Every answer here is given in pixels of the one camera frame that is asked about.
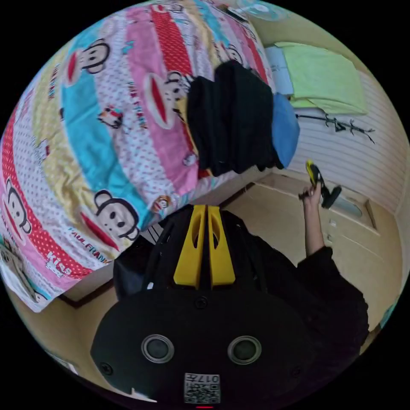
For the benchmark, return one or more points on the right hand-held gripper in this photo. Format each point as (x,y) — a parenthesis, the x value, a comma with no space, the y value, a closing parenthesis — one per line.
(318,182)

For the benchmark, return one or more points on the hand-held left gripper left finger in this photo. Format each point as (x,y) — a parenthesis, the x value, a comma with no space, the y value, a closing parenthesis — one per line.
(187,259)

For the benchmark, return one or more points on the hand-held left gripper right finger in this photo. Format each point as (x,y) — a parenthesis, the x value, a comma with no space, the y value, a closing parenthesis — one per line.
(222,262)

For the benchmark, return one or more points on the person's right forearm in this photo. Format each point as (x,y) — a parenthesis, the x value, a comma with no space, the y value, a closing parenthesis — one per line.
(314,227)

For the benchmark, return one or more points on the person's right hand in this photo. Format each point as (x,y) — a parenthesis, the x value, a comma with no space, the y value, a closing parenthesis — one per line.
(311,196)

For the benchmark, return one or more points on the pile of clothes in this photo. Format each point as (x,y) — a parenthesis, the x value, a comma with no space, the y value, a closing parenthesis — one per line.
(233,121)

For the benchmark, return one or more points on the light green folded blanket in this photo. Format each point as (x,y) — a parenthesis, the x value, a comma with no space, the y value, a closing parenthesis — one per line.
(323,80)

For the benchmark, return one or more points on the person's body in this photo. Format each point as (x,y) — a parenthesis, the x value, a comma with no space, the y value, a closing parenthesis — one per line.
(320,288)

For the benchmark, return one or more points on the bed with cartoon printed sheet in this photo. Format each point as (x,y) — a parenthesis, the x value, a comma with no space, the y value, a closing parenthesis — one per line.
(96,144)

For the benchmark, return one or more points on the light blue fan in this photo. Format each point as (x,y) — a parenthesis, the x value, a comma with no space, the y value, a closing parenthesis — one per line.
(262,9)

